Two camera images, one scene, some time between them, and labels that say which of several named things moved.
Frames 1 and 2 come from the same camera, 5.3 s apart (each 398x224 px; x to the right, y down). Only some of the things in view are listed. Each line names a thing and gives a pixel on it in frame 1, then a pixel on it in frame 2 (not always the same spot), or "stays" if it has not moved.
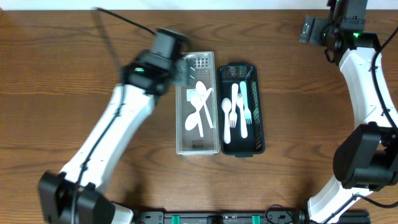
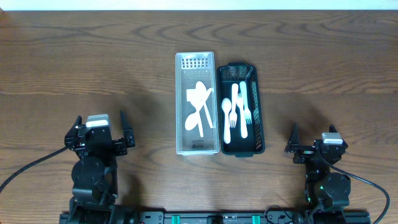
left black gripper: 179,77 to 119,149
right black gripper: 314,35 to 293,145
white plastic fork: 244,127 stays
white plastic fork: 247,112 stays
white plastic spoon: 201,93 stays
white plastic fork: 233,114 stays
